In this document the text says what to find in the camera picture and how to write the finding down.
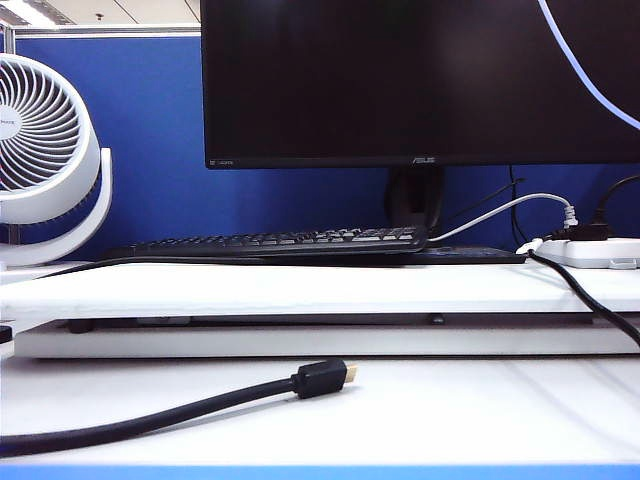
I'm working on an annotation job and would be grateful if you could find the white Type-C charging cable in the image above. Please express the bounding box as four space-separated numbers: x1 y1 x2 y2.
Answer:
537 0 640 130

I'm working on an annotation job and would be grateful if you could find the thin white base board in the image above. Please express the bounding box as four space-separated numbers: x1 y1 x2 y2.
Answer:
12 322 640 360

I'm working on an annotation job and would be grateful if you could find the black computer keyboard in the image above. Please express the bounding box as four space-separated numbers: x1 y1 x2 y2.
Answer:
102 224 430 262

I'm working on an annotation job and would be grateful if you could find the dark grey flat slab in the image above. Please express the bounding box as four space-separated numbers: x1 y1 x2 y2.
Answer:
54 312 596 335

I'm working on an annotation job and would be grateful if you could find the thick white platform board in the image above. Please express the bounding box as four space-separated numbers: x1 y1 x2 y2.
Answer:
0 259 640 324

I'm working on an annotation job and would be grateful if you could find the black ASUS monitor with stand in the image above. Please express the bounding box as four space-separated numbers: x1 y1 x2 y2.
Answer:
199 0 640 266

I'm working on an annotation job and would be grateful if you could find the blue office partition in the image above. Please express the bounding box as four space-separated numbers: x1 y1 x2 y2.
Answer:
0 24 640 264

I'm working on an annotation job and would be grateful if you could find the white desk fan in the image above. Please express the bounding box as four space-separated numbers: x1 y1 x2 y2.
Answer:
0 52 114 271

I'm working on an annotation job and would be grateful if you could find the angular black power plug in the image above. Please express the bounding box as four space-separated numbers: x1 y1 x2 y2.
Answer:
547 223 617 242

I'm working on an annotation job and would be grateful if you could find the white power strip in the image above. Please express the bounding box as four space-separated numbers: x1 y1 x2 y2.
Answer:
532 238 640 271

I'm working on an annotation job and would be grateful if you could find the round black power plug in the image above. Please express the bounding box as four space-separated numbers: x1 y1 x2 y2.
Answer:
592 174 640 229

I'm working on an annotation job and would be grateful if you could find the black HDMI cable gold plug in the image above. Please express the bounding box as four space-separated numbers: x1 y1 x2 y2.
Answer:
0 357 361 459

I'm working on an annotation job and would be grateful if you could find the black keyboard cable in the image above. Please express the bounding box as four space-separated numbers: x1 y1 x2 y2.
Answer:
35 254 266 279

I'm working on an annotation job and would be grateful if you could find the thin black monitor cable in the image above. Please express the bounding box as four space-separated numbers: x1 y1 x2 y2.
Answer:
442 177 526 224
507 164 529 246

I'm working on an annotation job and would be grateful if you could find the white braided cable with plug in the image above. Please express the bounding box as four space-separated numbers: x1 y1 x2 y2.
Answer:
427 192 580 244

